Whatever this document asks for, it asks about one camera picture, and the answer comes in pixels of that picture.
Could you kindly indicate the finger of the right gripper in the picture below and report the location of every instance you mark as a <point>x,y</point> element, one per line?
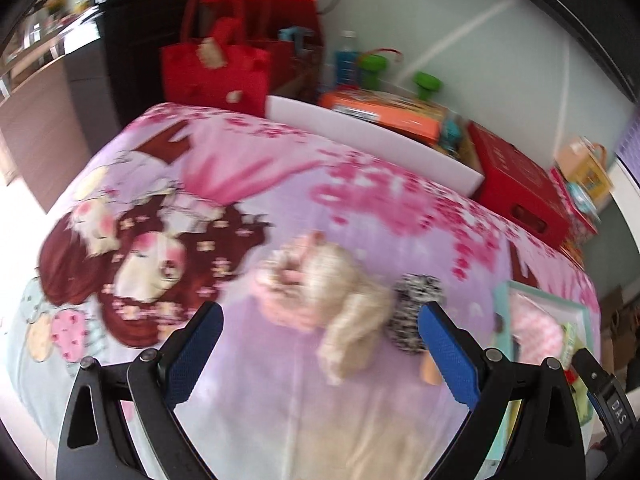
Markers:
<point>589,370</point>

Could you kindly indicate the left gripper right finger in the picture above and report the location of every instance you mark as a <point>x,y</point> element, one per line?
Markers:
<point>546,441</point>

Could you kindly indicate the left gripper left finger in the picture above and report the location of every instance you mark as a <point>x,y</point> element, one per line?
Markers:
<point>95,442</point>

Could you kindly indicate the pink white fuzzy cloth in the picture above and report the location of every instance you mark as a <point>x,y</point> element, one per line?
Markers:
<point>536,332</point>

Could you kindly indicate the beige makeup sponge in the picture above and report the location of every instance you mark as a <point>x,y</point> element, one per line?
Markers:
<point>429,370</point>

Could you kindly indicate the leopard print scrunchie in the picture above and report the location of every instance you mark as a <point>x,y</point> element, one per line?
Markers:
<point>412,291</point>

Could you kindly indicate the pink floral scrunchie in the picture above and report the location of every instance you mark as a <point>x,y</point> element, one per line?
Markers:
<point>279,283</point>

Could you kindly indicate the cream lace scrunchie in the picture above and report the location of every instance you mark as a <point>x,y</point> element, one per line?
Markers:
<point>349,305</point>

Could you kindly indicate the red tape roll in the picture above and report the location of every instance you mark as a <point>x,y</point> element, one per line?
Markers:
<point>571,376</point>

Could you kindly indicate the teal rimmed white tray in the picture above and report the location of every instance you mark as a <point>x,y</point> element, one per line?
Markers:
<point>562,310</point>

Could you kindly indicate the red white patterned box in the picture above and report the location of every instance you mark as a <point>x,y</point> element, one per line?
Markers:
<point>582,228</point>

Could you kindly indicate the wet wipes pack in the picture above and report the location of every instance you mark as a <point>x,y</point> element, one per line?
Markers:
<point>582,201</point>

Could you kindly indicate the white shelf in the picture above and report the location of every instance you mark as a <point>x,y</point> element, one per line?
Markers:
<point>626,195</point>

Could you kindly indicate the red gift box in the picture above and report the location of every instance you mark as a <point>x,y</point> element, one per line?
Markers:
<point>518,189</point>

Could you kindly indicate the yellow beige small bag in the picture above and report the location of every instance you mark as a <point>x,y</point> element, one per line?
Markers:
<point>583,162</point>

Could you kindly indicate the purple perforated basket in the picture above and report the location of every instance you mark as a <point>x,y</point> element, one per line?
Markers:
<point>628,149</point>

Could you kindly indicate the cartoon print bed sheet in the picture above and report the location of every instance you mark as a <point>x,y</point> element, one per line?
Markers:
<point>181,207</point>

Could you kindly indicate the teal plastic toy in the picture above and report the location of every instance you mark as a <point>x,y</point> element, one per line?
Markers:
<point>450,137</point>

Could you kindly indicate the white foam board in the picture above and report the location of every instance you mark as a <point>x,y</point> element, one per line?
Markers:
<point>377,141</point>

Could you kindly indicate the orange cardboard box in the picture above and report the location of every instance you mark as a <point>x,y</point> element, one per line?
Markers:
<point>419,120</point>

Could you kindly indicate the green dumbbell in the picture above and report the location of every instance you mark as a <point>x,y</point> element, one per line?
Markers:
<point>427,85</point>
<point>370,67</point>

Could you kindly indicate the red felt handbag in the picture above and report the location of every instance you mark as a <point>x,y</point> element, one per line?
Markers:
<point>225,68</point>

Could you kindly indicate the blue water bottle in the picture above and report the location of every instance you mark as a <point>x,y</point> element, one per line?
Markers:
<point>345,59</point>

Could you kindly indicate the black cabinet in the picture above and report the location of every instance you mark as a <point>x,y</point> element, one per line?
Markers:
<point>117,75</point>

